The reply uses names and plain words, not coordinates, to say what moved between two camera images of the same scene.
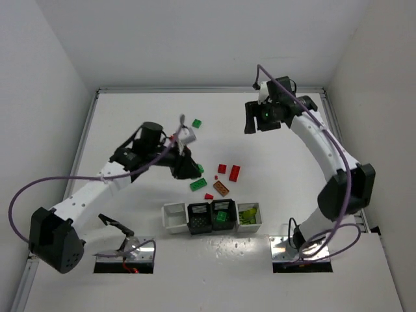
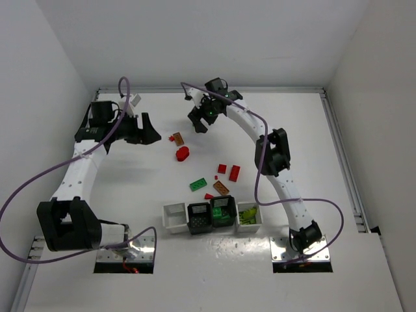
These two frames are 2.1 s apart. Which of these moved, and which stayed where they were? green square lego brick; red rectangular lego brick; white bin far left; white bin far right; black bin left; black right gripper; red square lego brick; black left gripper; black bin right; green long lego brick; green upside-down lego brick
Moved: green upside-down lego brick; black right gripper; black left gripper; green square lego brick
Stayed: red rectangular lego brick; black bin left; red square lego brick; green long lego brick; white bin far left; white bin far right; black bin right
